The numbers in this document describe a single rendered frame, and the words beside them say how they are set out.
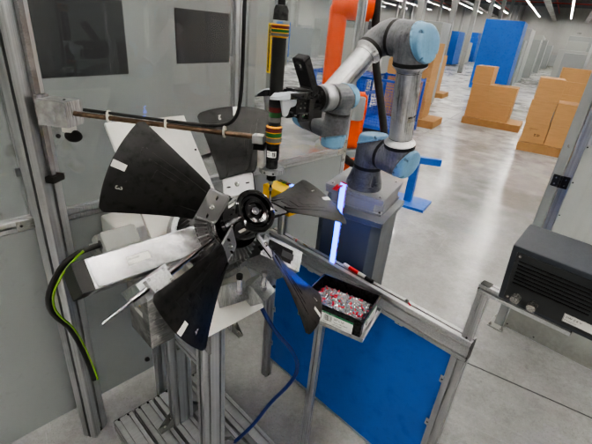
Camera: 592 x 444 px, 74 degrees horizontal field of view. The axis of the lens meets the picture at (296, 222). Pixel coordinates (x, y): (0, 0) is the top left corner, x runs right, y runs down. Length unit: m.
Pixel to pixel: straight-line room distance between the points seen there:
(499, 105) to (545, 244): 8.99
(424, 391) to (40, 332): 1.45
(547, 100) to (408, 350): 7.13
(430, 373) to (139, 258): 1.01
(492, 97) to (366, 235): 8.61
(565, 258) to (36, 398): 1.93
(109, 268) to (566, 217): 2.31
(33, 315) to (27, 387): 0.33
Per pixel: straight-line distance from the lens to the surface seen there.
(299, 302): 1.07
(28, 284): 1.74
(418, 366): 1.52
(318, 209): 1.22
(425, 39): 1.39
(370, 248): 1.66
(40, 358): 1.94
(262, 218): 1.04
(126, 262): 1.05
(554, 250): 1.13
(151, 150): 1.00
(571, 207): 2.63
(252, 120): 1.21
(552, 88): 8.28
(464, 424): 2.31
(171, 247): 1.09
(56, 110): 1.30
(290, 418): 2.09
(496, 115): 10.10
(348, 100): 1.23
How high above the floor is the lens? 1.66
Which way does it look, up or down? 26 degrees down
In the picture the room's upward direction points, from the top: 5 degrees clockwise
